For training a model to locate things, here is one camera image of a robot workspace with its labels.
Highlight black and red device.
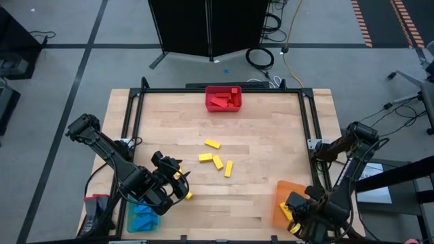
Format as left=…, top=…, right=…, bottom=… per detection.
left=77, top=192, right=117, bottom=238

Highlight grey office chair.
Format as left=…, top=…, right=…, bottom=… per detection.
left=387, top=39, right=434, bottom=136

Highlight grey side table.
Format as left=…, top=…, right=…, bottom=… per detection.
left=346, top=155, right=434, bottom=244

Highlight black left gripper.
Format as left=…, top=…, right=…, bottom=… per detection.
left=154, top=158, right=191, bottom=201

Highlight yellow extension cable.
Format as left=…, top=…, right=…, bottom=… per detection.
left=281, top=0, right=305, bottom=89

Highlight black floor cable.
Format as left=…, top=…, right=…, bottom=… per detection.
left=28, top=30, right=57, bottom=47

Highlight green plastic bin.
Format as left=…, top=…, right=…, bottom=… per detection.
left=126, top=198, right=161, bottom=234

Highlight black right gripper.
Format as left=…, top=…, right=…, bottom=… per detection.
left=286, top=191, right=332, bottom=244

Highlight orange plastic bin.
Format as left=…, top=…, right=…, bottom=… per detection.
left=272, top=180, right=308, bottom=230

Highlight red plastic bin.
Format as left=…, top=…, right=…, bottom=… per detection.
left=205, top=85, right=243, bottom=113

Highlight black cable bundle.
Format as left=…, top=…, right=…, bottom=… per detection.
left=262, top=0, right=289, bottom=43

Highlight dark grey box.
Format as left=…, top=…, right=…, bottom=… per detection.
left=0, top=78, right=22, bottom=136

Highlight black power strip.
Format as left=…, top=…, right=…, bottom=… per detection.
left=185, top=81, right=271, bottom=90

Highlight coiled black cable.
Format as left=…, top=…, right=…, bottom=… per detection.
left=245, top=47, right=275, bottom=71

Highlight white cable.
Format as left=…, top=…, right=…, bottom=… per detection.
left=246, top=75, right=283, bottom=89

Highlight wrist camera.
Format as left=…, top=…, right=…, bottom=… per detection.
left=304, top=185, right=325, bottom=201
left=151, top=150, right=166, bottom=167

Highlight black beam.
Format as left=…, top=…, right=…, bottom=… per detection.
left=355, top=155, right=434, bottom=194

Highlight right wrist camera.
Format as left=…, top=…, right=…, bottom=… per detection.
left=304, top=185, right=325, bottom=201

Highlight black cabinet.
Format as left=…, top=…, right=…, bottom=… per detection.
left=0, top=6, right=44, bottom=81

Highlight white paper sheet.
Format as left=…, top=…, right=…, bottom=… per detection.
left=357, top=161, right=393, bottom=205

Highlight black floor cables with plug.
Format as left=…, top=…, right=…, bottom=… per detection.
left=359, top=96, right=429, bottom=146

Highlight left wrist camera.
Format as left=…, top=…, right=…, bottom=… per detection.
left=151, top=150, right=166, bottom=167

